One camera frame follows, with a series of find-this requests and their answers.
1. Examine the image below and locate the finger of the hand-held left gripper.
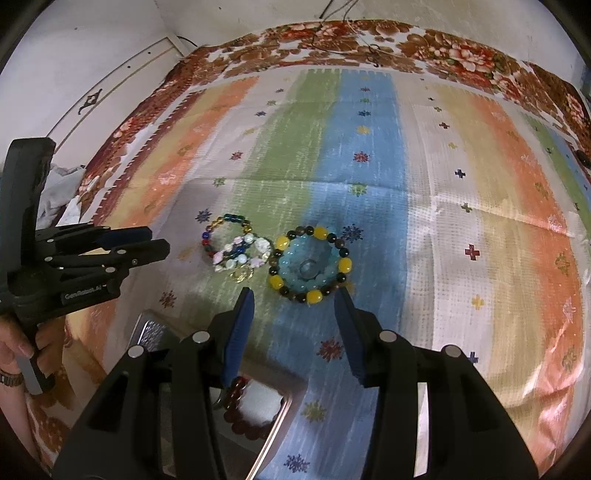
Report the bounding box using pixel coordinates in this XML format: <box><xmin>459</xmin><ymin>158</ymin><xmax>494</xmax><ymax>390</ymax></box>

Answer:
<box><xmin>36</xmin><ymin>224</ymin><xmax>153</xmax><ymax>256</ymax></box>
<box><xmin>45</xmin><ymin>239</ymin><xmax>171</xmax><ymax>288</ymax></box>

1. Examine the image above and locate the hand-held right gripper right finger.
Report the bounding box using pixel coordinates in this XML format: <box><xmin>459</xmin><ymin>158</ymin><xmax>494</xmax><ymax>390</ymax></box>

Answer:
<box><xmin>333</xmin><ymin>287</ymin><xmax>539</xmax><ymax>480</ymax></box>

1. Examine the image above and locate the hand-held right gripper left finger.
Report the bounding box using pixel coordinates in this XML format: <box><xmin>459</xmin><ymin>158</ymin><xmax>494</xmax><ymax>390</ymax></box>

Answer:
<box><xmin>53</xmin><ymin>287</ymin><xmax>256</xmax><ymax>480</ymax></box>

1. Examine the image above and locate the multicolour glass bead bracelet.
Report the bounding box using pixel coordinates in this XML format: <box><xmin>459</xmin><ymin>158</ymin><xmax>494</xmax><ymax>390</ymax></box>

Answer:
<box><xmin>202</xmin><ymin>213</ymin><xmax>254</xmax><ymax>260</ymax></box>

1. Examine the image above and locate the metal tin box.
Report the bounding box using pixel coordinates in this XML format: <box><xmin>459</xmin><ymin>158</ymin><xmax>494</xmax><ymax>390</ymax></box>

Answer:
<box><xmin>130</xmin><ymin>309</ymin><xmax>306</xmax><ymax>480</ymax></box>

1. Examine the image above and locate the yellow and dark bead bracelet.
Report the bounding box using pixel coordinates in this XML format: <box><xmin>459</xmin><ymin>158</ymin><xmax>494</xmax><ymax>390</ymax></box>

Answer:
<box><xmin>270</xmin><ymin>224</ymin><xmax>354</xmax><ymax>306</ymax></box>

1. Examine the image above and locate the white flower bead bracelet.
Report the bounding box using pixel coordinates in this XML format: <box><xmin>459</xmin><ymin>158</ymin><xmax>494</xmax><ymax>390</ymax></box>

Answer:
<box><xmin>213</xmin><ymin>232</ymin><xmax>274</xmax><ymax>272</ymax></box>

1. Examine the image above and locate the red bead bracelet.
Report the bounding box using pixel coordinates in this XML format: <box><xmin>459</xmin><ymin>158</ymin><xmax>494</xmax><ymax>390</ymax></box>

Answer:
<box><xmin>221</xmin><ymin>376</ymin><xmax>278</xmax><ymax>440</ymax></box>

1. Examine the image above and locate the light blue bead bracelet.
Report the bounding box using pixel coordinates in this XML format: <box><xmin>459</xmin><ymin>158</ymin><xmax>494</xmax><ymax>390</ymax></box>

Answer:
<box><xmin>277</xmin><ymin>234</ymin><xmax>343</xmax><ymax>292</ymax></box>

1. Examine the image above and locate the person's left hand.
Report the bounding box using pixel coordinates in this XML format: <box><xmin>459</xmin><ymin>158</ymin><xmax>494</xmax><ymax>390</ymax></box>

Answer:
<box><xmin>0</xmin><ymin>316</ymin><xmax>71</xmax><ymax>389</ymax></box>

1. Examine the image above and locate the grey cloth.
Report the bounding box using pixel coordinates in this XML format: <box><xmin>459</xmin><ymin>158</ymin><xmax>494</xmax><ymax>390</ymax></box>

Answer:
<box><xmin>36</xmin><ymin>161</ymin><xmax>86</xmax><ymax>228</ymax></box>

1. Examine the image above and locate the white bed headboard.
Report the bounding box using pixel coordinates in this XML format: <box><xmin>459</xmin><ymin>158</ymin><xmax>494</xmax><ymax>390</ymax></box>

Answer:
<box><xmin>46</xmin><ymin>33</ymin><xmax>197</xmax><ymax>155</ymax></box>

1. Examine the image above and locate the brown floral blanket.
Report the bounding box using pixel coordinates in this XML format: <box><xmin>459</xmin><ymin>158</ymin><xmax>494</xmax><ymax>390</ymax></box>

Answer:
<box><xmin>23</xmin><ymin>18</ymin><xmax>591</xmax><ymax>467</ymax></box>

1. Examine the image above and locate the black cable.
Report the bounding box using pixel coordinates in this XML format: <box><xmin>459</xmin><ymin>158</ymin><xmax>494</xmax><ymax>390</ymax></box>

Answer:
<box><xmin>310</xmin><ymin>0</ymin><xmax>385</xmax><ymax>66</ymax></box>

